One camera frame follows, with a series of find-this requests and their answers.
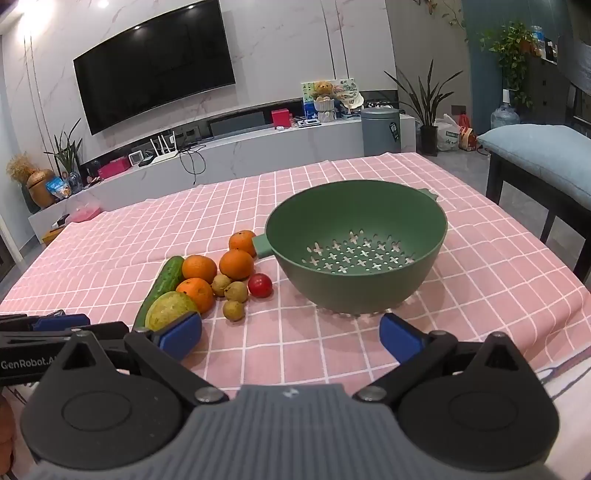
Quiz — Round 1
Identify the white tv console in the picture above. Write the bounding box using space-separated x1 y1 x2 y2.
28 99 416 241

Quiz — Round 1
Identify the long-leaf plant in black pot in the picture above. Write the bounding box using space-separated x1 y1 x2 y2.
384 59 464 157

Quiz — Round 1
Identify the small red tomato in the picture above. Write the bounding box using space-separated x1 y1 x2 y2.
248 273 273 299

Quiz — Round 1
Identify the dark wooden chair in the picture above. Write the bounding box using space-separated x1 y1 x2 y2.
485 37 591 278

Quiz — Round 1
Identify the pink checked tablecloth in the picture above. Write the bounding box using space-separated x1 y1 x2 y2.
0 151 591 402

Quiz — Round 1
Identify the dried flower bunch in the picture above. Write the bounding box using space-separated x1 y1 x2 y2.
6 153 38 185

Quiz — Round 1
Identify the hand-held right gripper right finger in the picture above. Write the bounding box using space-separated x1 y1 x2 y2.
353 312 536 402

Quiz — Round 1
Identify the pink plastic container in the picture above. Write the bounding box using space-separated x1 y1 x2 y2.
65 203 102 224

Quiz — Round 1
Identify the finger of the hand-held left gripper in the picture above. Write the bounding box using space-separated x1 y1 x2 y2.
0 313 90 332

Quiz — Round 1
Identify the red and white bag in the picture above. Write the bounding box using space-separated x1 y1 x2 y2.
458 114 478 151

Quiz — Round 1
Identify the white plastic bag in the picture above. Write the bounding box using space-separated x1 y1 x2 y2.
435 114 462 152

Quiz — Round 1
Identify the light blue seat cushion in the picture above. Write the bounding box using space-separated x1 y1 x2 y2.
477 124 591 210

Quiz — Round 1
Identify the dark cabinet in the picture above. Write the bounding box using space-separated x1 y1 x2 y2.
522 58 573 125

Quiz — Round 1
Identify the aloe potted plant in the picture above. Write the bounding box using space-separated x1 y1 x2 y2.
44 119 84 185

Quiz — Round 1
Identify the grey pedal bin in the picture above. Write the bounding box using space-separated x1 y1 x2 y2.
360 107 402 158

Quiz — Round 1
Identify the green colander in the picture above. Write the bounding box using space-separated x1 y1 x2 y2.
253 181 448 315

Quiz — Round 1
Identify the yellow green mango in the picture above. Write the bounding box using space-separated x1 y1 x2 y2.
144 291 200 331

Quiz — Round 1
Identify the black television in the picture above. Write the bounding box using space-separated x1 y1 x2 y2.
73 0 237 136

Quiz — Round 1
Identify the orange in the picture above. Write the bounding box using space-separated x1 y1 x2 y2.
228 230 257 258
181 255 218 285
175 278 214 315
219 248 255 280

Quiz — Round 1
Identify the brown round vase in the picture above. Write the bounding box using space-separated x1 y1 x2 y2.
25 168 58 208

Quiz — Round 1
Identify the green cucumber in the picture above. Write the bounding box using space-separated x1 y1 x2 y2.
133 256 185 329

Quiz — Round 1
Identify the white router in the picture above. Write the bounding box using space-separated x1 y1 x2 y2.
148 131 178 164

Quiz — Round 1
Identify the leafy trailing potted plant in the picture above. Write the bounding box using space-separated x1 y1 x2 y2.
478 22 539 107

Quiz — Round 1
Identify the blue water jug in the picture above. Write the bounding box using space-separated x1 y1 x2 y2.
490 90 521 130

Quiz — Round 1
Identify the pink box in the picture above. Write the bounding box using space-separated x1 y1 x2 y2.
97 157 130 180

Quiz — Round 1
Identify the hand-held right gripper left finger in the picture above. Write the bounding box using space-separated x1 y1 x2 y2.
46 311 229 407

